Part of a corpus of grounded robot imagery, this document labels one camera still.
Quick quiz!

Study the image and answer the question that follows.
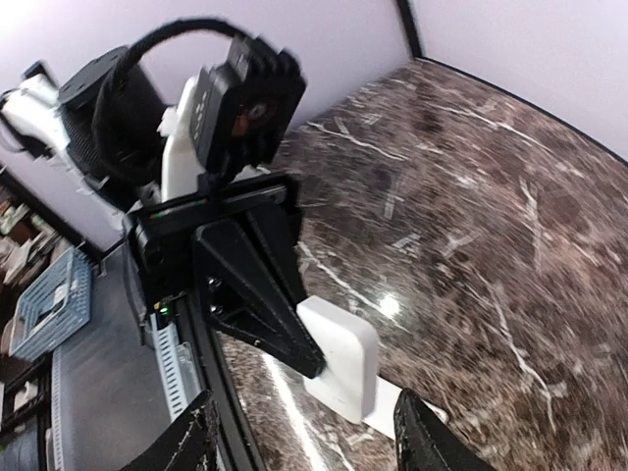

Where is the white slotted cable duct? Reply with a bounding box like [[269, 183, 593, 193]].
[[52, 312, 189, 470]]

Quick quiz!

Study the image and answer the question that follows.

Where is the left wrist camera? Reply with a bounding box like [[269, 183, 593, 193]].
[[158, 37, 306, 201]]

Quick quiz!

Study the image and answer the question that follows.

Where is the right black frame post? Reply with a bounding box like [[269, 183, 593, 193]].
[[394, 0, 425, 59]]

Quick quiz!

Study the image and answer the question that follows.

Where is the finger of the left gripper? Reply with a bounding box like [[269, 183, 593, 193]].
[[246, 203, 307, 307], [193, 230, 325, 379]]

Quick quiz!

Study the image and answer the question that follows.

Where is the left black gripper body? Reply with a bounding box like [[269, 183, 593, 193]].
[[123, 174, 302, 304]]

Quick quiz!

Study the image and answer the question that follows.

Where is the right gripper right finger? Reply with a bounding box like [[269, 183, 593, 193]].
[[393, 389, 494, 471]]

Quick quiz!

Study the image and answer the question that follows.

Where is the blue plastic basket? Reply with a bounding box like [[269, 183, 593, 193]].
[[9, 247, 92, 361]]

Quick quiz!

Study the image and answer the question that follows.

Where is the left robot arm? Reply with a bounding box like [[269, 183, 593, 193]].
[[1, 39, 326, 378]]

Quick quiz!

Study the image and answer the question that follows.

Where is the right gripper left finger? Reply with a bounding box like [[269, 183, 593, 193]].
[[122, 390, 219, 471]]

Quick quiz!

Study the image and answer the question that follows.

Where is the black front rail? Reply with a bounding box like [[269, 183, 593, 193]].
[[175, 294, 266, 471]]

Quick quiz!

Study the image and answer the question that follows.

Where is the white battery cover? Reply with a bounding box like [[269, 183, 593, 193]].
[[297, 296, 379, 424]]

